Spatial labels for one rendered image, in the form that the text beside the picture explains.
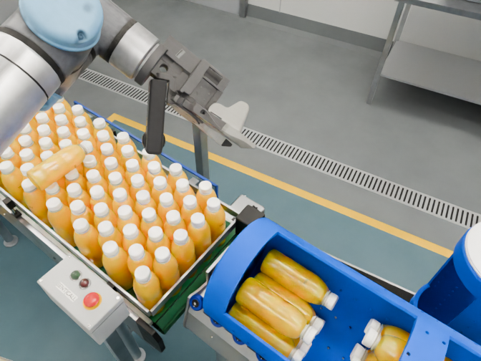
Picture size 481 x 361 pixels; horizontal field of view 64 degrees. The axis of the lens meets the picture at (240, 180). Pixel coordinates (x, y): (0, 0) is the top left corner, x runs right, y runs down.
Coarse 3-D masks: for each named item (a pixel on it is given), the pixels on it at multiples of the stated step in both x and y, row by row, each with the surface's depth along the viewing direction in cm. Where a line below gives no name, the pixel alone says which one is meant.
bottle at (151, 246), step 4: (148, 236) 107; (164, 236) 107; (148, 240) 106; (160, 240) 105; (164, 240) 106; (168, 240) 108; (148, 244) 106; (152, 244) 105; (156, 244) 105; (160, 244) 106; (164, 244) 106; (168, 244) 108; (148, 248) 107; (152, 248) 106; (156, 248) 106; (168, 248) 108; (152, 252) 107; (152, 256) 108
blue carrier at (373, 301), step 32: (256, 224) 91; (224, 256) 86; (256, 256) 107; (288, 256) 106; (320, 256) 87; (224, 288) 84; (352, 288) 97; (224, 320) 87; (352, 320) 99; (384, 320) 95; (416, 320) 77; (320, 352) 97; (416, 352) 71; (448, 352) 88; (480, 352) 74
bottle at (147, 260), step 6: (144, 252) 102; (144, 258) 102; (150, 258) 105; (132, 264) 102; (138, 264) 102; (144, 264) 102; (150, 264) 104; (132, 270) 103; (150, 270) 106; (132, 276) 106
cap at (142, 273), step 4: (140, 268) 97; (144, 268) 97; (148, 268) 97; (136, 272) 96; (140, 272) 96; (144, 272) 96; (148, 272) 96; (136, 276) 96; (140, 276) 96; (144, 276) 96; (148, 276) 96; (140, 280) 96; (144, 280) 96
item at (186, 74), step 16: (160, 48) 56; (176, 48) 58; (144, 64) 55; (160, 64) 58; (176, 64) 59; (192, 64) 59; (208, 64) 58; (144, 80) 57; (176, 80) 59; (192, 80) 57; (208, 80) 58; (224, 80) 58; (176, 96) 57; (192, 96) 59; (208, 96) 59
